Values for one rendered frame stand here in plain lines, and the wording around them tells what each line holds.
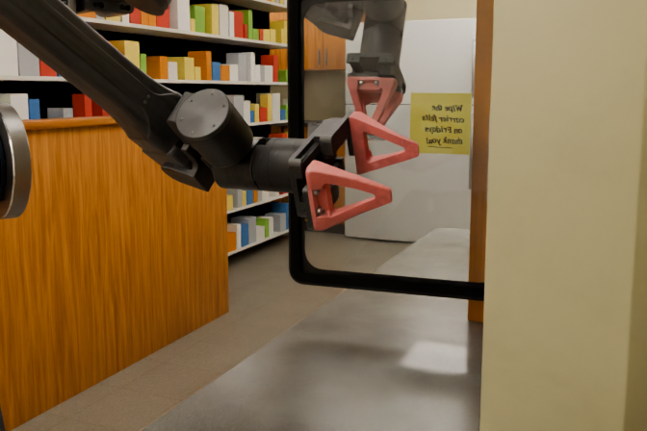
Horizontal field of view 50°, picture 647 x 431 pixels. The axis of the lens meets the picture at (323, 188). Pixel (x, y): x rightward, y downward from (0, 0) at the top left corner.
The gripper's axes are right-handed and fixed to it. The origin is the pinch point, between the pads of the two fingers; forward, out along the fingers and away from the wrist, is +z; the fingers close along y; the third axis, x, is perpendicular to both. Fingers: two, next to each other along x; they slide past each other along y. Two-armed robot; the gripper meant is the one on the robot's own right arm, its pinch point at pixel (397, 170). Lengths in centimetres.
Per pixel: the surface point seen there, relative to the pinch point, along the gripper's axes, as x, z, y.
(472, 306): 30.0, 2.5, 17.9
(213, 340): 192, -165, 167
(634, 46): -13.7, 20.5, -4.9
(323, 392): 21.4, -7.2, -10.1
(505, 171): -4.8, 11.8, -8.3
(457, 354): 27.3, 3.4, 5.1
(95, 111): 87, -238, 213
